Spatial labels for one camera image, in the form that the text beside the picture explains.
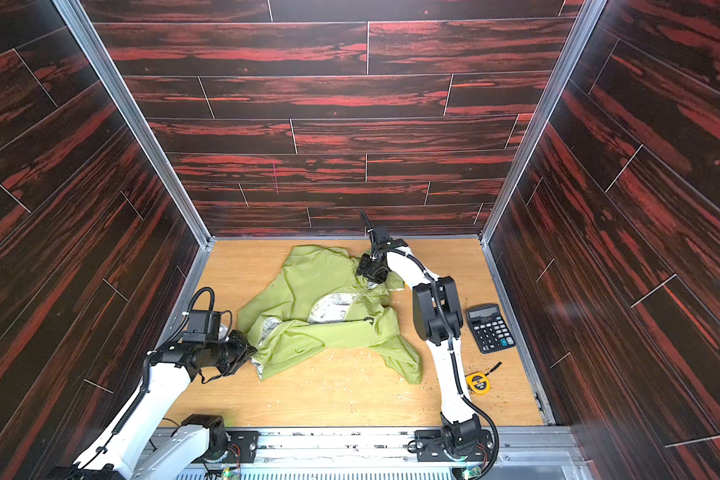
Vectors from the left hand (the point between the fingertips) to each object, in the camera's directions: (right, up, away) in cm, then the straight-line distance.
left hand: (261, 347), depth 82 cm
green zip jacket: (+14, +12, +16) cm, 25 cm away
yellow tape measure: (+61, -10, 0) cm, 62 cm away
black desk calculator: (+69, +3, +12) cm, 70 cm away
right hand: (+30, +20, +23) cm, 43 cm away
